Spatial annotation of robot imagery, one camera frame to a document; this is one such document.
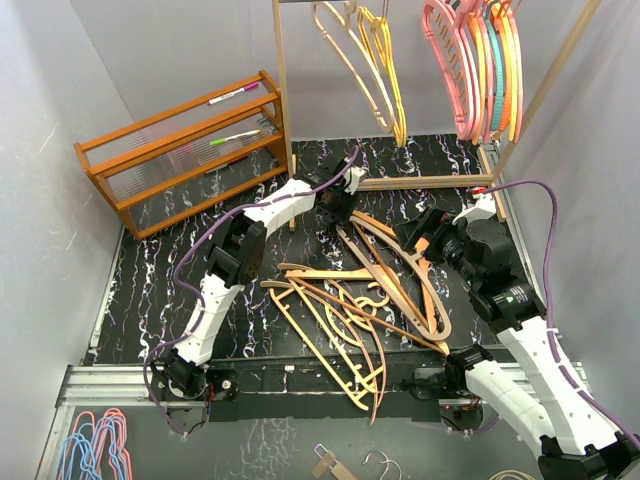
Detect thick pink plastic hanger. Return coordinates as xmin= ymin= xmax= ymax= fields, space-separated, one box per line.
xmin=449 ymin=1 xmax=480 ymax=144

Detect blue and pink wire hangers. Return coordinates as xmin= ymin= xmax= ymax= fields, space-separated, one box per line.
xmin=54 ymin=407 xmax=134 ymax=479

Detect yellow metal hanger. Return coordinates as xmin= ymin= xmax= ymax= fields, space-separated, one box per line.
xmin=501 ymin=1 xmax=518 ymax=144

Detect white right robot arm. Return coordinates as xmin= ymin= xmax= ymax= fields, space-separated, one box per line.
xmin=393 ymin=208 xmax=639 ymax=479

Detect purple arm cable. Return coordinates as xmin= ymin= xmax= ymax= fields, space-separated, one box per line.
xmin=474 ymin=179 xmax=640 ymax=451
xmin=142 ymin=145 xmax=361 ymax=436

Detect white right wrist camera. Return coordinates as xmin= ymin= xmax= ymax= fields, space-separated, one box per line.
xmin=452 ymin=187 xmax=496 ymax=225

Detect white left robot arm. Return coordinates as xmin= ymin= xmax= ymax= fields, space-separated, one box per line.
xmin=171 ymin=148 xmax=366 ymax=399

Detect purple capped marker pen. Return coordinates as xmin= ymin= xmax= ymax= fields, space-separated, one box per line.
xmin=207 ymin=82 xmax=260 ymax=106

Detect teal wire hanger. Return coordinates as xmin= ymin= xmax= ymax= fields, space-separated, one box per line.
xmin=484 ymin=1 xmax=505 ymax=131

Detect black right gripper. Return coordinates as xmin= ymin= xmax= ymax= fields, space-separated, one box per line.
xmin=393 ymin=205 xmax=480 ymax=287

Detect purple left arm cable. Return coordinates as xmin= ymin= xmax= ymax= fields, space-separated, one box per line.
xmin=142 ymin=145 xmax=361 ymax=436

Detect orange plastic hanger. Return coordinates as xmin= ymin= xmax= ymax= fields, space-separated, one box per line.
xmin=491 ymin=1 xmax=515 ymax=132

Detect light wooden clothes rack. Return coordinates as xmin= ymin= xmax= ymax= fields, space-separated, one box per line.
xmin=269 ymin=0 xmax=604 ymax=232

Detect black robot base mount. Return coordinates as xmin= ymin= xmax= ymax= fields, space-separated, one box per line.
xmin=151 ymin=350 xmax=497 ymax=431

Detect wooden clip hanger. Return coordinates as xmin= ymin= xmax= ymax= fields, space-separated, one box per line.
xmin=311 ymin=444 xmax=357 ymax=480

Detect beige hanger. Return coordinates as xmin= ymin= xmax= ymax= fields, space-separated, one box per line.
xmin=311 ymin=0 xmax=397 ymax=135
xmin=336 ymin=212 xmax=452 ymax=354

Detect orange wooden shelf rack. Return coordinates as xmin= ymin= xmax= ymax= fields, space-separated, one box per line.
xmin=74 ymin=70 xmax=294 ymax=240

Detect green capped marker pen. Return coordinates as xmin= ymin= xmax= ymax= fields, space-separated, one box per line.
xmin=209 ymin=129 xmax=262 ymax=146

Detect cream thin plastic hanger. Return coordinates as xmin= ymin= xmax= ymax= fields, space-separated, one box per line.
xmin=266 ymin=281 xmax=387 ymax=420

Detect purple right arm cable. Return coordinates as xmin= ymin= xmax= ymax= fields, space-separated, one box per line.
xmin=474 ymin=179 xmax=640 ymax=451

